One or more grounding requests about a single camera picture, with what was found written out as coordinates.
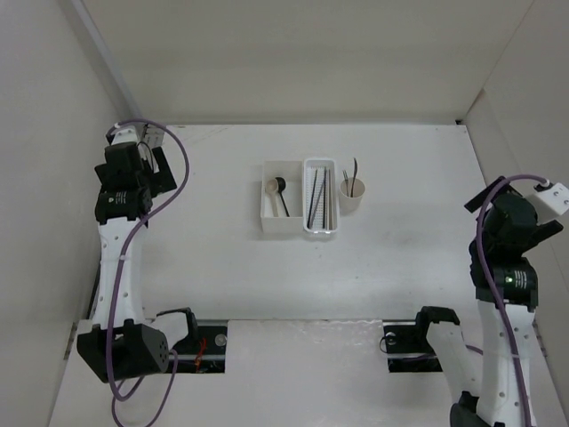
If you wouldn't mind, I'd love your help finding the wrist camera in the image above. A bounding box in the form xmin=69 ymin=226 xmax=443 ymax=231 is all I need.
xmin=108 ymin=124 xmax=164 ymax=149
xmin=531 ymin=181 xmax=568 ymax=223

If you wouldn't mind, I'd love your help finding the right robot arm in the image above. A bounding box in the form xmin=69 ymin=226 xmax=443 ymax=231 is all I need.
xmin=412 ymin=173 xmax=568 ymax=426

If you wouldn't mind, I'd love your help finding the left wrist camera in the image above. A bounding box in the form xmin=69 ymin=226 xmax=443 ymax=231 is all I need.
xmin=108 ymin=124 xmax=164 ymax=149

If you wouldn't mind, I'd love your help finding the brown wooden fork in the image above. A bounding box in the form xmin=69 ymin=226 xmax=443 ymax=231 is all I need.
xmin=350 ymin=157 xmax=358 ymax=198

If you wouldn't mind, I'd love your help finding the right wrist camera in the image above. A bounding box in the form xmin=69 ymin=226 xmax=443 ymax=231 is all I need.
xmin=531 ymin=181 xmax=568 ymax=223

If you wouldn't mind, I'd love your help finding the white perforated basket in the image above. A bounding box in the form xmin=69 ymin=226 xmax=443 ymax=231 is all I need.
xmin=302 ymin=157 xmax=339 ymax=238

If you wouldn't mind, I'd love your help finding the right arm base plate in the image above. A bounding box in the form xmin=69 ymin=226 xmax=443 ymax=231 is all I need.
xmin=380 ymin=320 xmax=442 ymax=374

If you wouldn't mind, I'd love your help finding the black spoon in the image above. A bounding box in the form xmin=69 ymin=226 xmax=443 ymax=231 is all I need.
xmin=276 ymin=177 xmax=290 ymax=217

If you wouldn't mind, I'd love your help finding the white square box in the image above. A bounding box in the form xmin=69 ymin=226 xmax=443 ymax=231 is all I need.
xmin=260 ymin=160 xmax=304 ymax=237

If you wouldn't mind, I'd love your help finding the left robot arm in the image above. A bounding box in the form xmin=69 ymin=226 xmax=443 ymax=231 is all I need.
xmin=77 ymin=142 xmax=199 ymax=383

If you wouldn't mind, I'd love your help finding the small metal fork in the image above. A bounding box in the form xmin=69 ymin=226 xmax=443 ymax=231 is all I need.
xmin=342 ymin=170 xmax=352 ymax=197

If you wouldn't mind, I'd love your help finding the beige wooden spoon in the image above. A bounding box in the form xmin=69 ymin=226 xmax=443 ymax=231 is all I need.
xmin=265 ymin=179 xmax=279 ymax=218

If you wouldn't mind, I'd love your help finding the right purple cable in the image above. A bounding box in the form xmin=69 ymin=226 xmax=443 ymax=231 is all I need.
xmin=461 ymin=173 xmax=549 ymax=427

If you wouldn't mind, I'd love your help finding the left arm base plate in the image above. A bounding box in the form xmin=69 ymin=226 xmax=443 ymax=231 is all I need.
xmin=173 ymin=320 xmax=228 ymax=375

